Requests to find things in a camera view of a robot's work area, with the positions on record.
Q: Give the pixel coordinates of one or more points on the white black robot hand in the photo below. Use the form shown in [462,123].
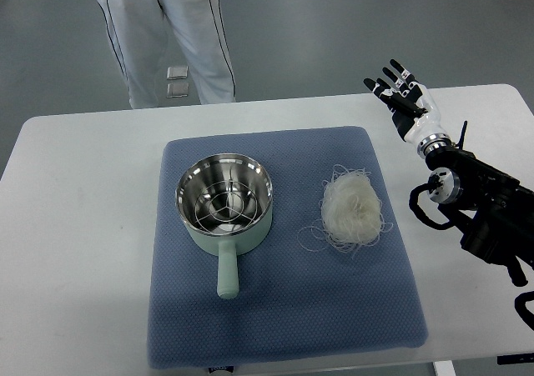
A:
[414,112]

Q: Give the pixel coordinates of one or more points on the white vermicelli bundle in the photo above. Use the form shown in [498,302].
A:
[351,216]

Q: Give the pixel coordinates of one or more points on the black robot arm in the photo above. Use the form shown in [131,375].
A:
[491,209]

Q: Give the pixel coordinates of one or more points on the mint green steel pot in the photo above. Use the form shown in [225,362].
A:
[217,168]

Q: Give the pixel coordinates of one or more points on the blue textured mat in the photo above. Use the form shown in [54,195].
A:
[298,298]

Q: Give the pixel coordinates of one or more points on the upper metal floor plate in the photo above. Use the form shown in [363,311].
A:
[177,72]

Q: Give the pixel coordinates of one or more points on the metal floor plate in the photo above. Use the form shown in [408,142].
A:
[177,72]
[178,90]

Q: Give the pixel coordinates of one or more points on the lower metal floor plate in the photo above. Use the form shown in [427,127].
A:
[178,90]

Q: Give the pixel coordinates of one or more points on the person in white trousers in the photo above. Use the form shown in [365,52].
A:
[138,35]

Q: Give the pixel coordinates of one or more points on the wire steamer rack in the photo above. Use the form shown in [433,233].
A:
[225,208]

